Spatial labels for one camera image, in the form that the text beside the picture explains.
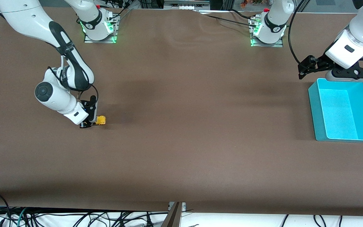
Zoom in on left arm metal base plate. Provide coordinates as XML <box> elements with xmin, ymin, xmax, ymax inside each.
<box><xmin>250</xmin><ymin>17</ymin><xmax>285</xmax><ymax>48</ymax></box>

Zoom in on teal floor cable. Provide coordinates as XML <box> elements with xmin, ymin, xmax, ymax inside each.
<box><xmin>16</xmin><ymin>207</ymin><xmax>28</xmax><ymax>227</ymax></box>

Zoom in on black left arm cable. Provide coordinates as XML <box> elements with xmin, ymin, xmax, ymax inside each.
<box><xmin>288</xmin><ymin>0</ymin><xmax>310</xmax><ymax>65</ymax></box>

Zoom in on metal table leg bracket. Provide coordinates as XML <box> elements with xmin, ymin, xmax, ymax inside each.
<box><xmin>160</xmin><ymin>202</ymin><xmax>187</xmax><ymax>227</ymax></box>

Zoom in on cyan plastic bin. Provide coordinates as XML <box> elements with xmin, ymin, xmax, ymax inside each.
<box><xmin>308</xmin><ymin>78</ymin><xmax>363</xmax><ymax>142</ymax></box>

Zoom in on tangled black floor cables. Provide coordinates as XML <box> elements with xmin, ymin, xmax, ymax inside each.
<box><xmin>27</xmin><ymin>211</ymin><xmax>169</xmax><ymax>227</ymax></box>

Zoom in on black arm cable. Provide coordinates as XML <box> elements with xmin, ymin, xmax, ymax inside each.
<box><xmin>47</xmin><ymin>47</ymin><xmax>99</xmax><ymax>108</ymax></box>
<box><xmin>288</xmin><ymin>0</ymin><xmax>310</xmax><ymax>65</ymax></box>

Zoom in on short black table cable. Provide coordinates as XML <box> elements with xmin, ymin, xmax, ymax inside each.
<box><xmin>230</xmin><ymin>9</ymin><xmax>255</xmax><ymax>20</ymax></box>

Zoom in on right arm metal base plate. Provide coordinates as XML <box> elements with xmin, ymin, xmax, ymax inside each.
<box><xmin>84</xmin><ymin>13</ymin><xmax>118</xmax><ymax>44</ymax></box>

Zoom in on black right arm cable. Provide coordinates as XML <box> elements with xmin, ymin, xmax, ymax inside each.
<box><xmin>47</xmin><ymin>47</ymin><xmax>99</xmax><ymax>108</ymax></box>

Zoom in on grey power strip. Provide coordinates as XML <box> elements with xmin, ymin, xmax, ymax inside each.
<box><xmin>164</xmin><ymin>0</ymin><xmax>211</xmax><ymax>10</ymax></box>

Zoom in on long black table cable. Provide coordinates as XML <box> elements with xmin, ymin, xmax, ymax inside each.
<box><xmin>194</xmin><ymin>10</ymin><xmax>257</xmax><ymax>27</ymax></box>

